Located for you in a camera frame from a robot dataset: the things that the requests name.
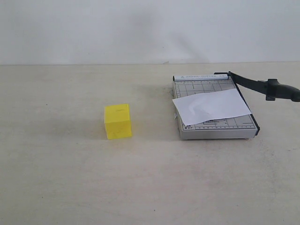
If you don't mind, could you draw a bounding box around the grey paper cutter base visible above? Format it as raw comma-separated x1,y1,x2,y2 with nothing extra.
172,72,260,140

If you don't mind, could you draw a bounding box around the yellow foam cube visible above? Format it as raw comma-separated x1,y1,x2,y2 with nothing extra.
104,104,132,140

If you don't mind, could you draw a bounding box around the white paper sheet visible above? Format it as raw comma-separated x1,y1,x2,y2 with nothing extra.
172,89,251,126

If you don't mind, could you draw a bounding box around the black cutter blade arm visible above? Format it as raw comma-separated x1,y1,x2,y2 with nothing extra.
228,71,300,102

